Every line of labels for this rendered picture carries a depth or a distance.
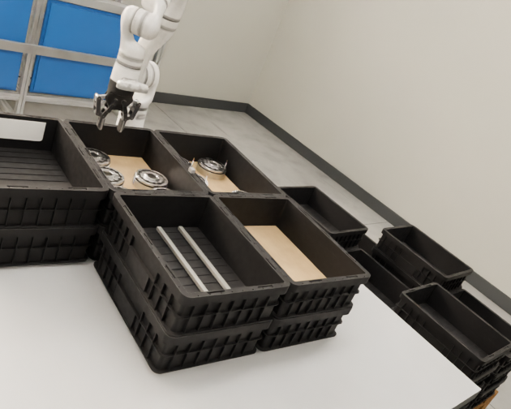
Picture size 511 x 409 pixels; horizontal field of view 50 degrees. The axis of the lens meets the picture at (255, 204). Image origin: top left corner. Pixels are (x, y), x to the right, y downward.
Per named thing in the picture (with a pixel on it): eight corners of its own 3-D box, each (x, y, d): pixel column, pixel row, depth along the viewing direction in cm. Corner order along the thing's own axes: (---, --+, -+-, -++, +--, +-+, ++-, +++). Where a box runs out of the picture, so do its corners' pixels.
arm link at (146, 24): (153, 30, 142) (175, -4, 149) (122, 16, 142) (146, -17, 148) (152, 48, 148) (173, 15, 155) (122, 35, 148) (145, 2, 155)
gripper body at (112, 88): (133, 75, 159) (124, 105, 163) (105, 71, 153) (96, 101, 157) (143, 87, 154) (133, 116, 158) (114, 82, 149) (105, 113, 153)
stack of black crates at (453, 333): (351, 371, 238) (400, 291, 220) (388, 355, 259) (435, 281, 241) (422, 444, 215) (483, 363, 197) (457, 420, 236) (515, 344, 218)
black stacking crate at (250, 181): (273, 226, 178) (286, 197, 173) (197, 228, 159) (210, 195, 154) (214, 165, 203) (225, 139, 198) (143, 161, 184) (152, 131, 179)
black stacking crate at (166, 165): (53, 154, 165) (62, 120, 160) (142, 161, 184) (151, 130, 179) (100, 230, 139) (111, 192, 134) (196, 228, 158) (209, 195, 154)
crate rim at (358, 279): (208, 201, 154) (211, 194, 153) (285, 202, 174) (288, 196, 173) (289, 293, 129) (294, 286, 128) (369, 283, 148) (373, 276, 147)
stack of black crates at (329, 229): (243, 259, 285) (276, 186, 266) (282, 253, 306) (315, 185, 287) (292, 310, 262) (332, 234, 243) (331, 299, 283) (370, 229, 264)
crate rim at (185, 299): (109, 199, 135) (111, 191, 134) (208, 201, 154) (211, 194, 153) (181, 307, 109) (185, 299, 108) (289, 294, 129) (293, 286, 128)
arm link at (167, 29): (146, 4, 169) (168, 7, 177) (116, 77, 183) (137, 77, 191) (163, 20, 166) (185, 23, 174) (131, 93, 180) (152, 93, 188)
